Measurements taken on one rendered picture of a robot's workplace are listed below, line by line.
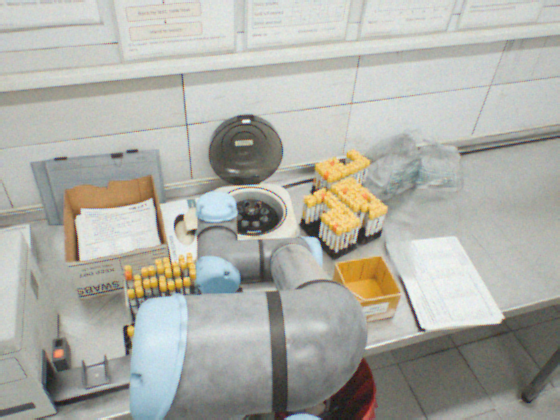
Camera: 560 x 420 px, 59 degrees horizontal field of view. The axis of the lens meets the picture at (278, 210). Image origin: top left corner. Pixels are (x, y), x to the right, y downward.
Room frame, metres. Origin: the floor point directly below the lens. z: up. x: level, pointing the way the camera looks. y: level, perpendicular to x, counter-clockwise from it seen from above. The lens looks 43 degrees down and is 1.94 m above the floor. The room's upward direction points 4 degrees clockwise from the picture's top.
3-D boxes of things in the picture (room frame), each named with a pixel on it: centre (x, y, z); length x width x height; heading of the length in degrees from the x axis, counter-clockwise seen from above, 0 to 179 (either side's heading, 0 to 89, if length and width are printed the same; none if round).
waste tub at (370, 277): (0.81, -0.24, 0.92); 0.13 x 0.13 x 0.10; 17
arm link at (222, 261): (0.57, 0.08, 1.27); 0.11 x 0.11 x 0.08; 8
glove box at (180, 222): (0.97, 0.25, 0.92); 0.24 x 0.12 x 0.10; 20
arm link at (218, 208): (0.67, 0.12, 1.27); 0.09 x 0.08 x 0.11; 8
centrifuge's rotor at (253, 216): (1.01, 0.08, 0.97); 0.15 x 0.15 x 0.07
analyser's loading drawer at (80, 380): (0.52, 0.39, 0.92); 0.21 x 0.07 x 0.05; 110
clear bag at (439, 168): (1.36, -0.53, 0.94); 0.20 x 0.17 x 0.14; 82
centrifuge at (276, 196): (0.99, 0.07, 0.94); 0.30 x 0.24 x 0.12; 11
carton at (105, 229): (0.92, 0.43, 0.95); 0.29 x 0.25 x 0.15; 20
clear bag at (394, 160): (1.33, -0.36, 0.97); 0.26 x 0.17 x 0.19; 131
